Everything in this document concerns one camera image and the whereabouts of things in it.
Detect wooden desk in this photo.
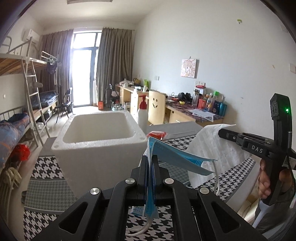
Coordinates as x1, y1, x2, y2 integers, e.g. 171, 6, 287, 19
115, 84, 223, 127

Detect white paper tissue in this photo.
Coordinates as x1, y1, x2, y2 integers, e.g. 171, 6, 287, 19
186, 124, 251, 175

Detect blue face mask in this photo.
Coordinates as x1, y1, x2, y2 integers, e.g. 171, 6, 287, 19
126, 135, 218, 237

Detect grey green sleeve forearm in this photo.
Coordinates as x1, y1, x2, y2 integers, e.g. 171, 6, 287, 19
255, 184, 295, 233

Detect white styrofoam box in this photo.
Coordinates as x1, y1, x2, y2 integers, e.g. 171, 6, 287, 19
52, 111, 147, 198

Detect black folding chair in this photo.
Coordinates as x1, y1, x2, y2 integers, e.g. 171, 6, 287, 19
55, 87, 73, 123

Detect left brown curtain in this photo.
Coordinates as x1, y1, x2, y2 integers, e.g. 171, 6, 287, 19
38, 29, 74, 103

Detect person's right hand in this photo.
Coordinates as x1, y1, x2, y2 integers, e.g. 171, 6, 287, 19
257, 158, 295, 200

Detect houndstooth table cloth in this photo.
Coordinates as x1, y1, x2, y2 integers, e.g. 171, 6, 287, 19
23, 121, 256, 241

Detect teal cylinder bottle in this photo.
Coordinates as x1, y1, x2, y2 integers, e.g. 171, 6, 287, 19
219, 102, 227, 117

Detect red snack packet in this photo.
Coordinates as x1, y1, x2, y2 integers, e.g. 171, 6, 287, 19
147, 131, 167, 141

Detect brown curtain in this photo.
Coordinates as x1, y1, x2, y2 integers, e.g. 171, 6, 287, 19
38, 29, 74, 103
96, 28, 133, 101

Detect white air conditioner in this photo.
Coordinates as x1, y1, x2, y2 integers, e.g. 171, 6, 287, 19
22, 29, 40, 44

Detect wooden smiley face chair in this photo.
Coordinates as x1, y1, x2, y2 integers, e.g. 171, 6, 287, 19
148, 90, 166, 125

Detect printed paper sheets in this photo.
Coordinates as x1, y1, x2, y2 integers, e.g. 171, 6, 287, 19
188, 109, 215, 122

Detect anime wall picture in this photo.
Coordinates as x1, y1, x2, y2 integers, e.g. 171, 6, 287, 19
181, 58, 197, 78

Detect ceiling light fixture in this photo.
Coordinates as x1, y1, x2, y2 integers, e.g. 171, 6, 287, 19
67, 0, 113, 4

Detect red plastic bag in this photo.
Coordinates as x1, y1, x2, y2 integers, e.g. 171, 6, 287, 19
10, 144, 30, 161

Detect blue orange quilt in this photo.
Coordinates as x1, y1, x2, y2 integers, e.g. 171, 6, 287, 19
0, 113, 30, 166

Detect right brown curtain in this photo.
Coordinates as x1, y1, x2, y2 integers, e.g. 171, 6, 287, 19
96, 28, 133, 101

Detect white pump bottle red cap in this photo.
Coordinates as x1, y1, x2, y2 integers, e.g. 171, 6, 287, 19
137, 95, 148, 133

